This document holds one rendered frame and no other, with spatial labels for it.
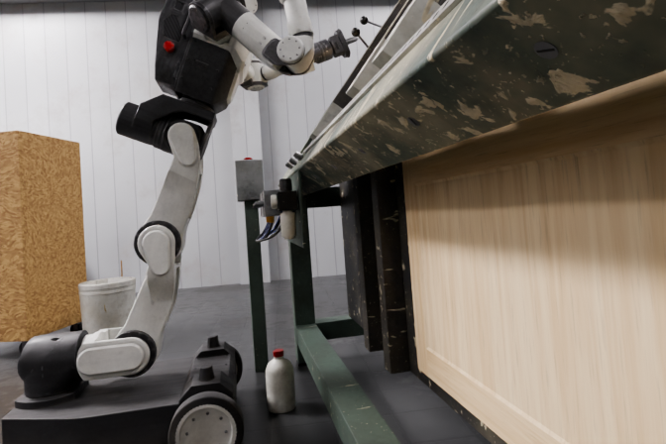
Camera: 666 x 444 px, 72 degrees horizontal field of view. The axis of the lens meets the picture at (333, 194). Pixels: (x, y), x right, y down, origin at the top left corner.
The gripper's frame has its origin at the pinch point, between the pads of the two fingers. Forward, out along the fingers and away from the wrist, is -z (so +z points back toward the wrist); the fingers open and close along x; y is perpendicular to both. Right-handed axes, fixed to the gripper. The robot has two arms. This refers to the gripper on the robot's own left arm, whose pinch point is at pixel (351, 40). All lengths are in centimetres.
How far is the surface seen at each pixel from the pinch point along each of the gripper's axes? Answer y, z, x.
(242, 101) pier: -286, 24, -58
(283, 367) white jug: 30, 82, 105
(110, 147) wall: -308, 163, -68
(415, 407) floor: 43, 48, 134
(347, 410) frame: 78, 70, 106
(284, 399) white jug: 31, 86, 115
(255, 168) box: -12, 60, 35
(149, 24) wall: -303, 78, -172
